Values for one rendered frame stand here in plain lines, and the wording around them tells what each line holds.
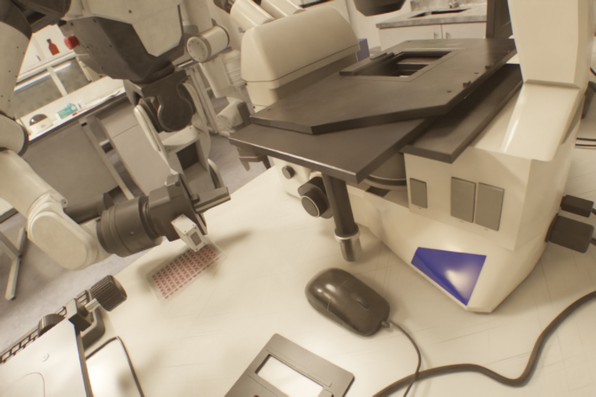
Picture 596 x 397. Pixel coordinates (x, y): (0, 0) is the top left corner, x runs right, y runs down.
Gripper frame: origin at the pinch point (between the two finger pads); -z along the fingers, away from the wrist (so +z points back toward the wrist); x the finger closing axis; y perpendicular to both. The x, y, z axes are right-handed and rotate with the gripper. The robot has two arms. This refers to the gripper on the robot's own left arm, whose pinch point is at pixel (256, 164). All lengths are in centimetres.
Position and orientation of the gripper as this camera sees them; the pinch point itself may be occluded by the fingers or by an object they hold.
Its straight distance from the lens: 124.2
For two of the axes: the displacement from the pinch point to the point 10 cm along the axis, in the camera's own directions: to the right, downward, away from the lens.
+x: 8.8, 0.9, -4.6
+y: 3.9, -6.9, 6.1
